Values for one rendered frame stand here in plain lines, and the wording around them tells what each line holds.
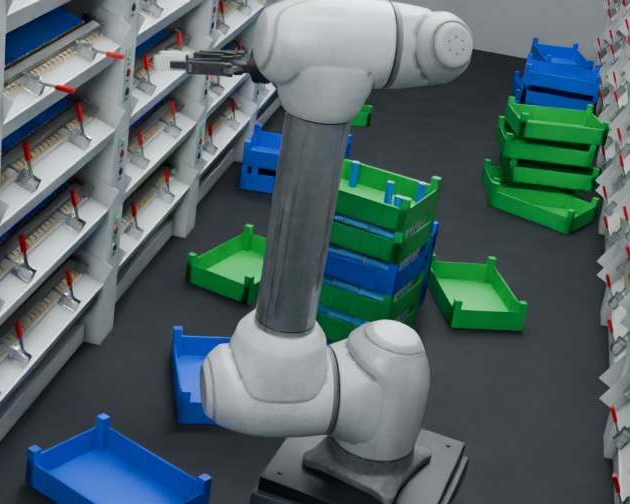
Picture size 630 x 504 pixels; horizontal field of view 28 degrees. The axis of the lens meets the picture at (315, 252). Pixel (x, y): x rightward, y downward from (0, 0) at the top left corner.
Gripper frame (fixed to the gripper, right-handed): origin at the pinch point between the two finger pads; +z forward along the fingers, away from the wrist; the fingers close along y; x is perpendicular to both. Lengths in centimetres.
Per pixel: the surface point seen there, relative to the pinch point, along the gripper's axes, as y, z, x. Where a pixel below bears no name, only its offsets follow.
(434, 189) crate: 42, -49, -39
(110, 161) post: 16.1, 20.9, -27.2
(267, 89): 182, 25, -53
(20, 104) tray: -34.3, 17.6, -0.6
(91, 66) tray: -2.3, 16.4, -1.2
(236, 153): 156, 30, -69
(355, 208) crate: 28, -32, -39
